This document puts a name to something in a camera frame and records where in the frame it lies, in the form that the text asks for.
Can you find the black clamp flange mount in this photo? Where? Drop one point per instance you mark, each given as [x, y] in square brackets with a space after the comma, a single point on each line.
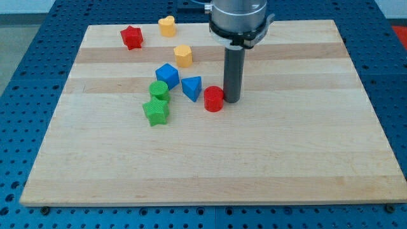
[238, 41]

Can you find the blue triangle block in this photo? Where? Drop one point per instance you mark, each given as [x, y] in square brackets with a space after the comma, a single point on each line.
[192, 87]

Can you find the yellow hexagon block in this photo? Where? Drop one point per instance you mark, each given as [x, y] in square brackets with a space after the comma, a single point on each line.
[183, 56]

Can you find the red star block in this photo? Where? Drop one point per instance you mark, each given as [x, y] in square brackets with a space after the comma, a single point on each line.
[132, 37]

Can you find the green cylinder block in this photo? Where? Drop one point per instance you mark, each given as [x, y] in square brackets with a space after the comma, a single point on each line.
[159, 90]

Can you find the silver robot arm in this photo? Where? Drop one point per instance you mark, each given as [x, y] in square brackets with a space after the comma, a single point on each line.
[238, 25]

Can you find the red cylinder block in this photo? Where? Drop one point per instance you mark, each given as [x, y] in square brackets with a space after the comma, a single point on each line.
[213, 98]

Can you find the yellow heart block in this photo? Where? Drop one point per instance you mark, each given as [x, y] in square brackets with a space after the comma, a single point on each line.
[167, 26]

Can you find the green star block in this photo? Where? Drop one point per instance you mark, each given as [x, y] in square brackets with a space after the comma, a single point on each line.
[156, 111]

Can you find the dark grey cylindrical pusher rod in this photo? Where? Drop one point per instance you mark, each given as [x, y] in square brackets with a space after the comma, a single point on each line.
[233, 72]

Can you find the blue cube block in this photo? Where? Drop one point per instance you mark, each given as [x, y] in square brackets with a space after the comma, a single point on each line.
[168, 74]

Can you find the light wooden board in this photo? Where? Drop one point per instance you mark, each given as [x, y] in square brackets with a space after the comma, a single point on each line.
[303, 131]

